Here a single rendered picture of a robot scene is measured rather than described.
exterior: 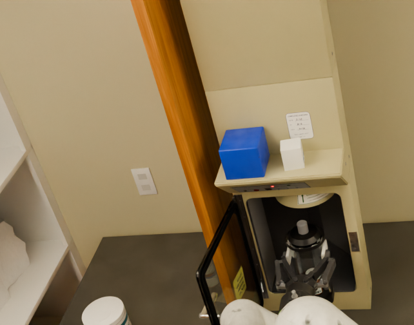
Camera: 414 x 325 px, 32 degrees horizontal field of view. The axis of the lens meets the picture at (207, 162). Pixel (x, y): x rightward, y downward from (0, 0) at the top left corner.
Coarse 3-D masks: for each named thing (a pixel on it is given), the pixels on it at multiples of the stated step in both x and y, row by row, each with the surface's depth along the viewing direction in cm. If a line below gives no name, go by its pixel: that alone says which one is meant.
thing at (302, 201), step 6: (276, 198) 203; (282, 198) 200; (288, 198) 198; (294, 198) 197; (300, 198) 196; (306, 198) 196; (312, 198) 196; (318, 198) 196; (324, 198) 197; (288, 204) 198; (294, 204) 197; (300, 204) 196; (306, 204) 196; (312, 204) 196; (318, 204) 196
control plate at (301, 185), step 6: (246, 186) 183; (252, 186) 183; (258, 186) 183; (264, 186) 184; (270, 186) 184; (276, 186) 184; (282, 186) 184; (288, 186) 184; (294, 186) 184; (300, 186) 185; (306, 186) 185
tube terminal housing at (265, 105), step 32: (224, 96) 180; (256, 96) 178; (288, 96) 176; (320, 96) 174; (224, 128) 186; (320, 128) 180; (256, 192) 195; (288, 192) 193; (320, 192) 191; (352, 192) 190; (352, 224) 195; (352, 256) 201
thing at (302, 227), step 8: (304, 224) 194; (312, 224) 198; (296, 232) 196; (304, 232) 194; (312, 232) 195; (320, 232) 196; (288, 240) 196; (296, 240) 194; (304, 240) 193; (312, 240) 193
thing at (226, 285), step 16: (224, 240) 188; (240, 240) 199; (224, 256) 188; (240, 256) 199; (208, 272) 179; (224, 272) 188; (240, 272) 198; (224, 288) 188; (240, 288) 198; (256, 288) 210; (224, 304) 188
